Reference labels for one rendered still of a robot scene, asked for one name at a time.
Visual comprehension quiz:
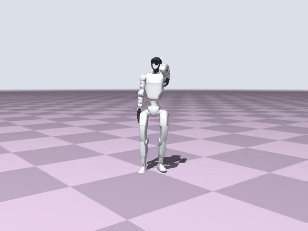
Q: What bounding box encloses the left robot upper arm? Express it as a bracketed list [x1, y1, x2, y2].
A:
[159, 65, 170, 81]

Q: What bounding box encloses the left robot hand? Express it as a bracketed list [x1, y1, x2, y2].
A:
[164, 70, 170, 87]

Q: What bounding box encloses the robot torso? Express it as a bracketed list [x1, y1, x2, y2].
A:
[146, 72, 165, 117]

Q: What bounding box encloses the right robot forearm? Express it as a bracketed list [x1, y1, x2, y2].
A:
[137, 96, 144, 111]

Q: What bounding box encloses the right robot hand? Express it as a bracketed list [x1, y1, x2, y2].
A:
[137, 108, 141, 123]

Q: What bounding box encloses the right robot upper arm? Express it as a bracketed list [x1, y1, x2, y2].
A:
[138, 75, 146, 97]

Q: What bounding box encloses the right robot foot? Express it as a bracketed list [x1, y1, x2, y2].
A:
[138, 166, 148, 173]

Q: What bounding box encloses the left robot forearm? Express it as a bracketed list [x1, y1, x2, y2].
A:
[163, 64, 170, 73]

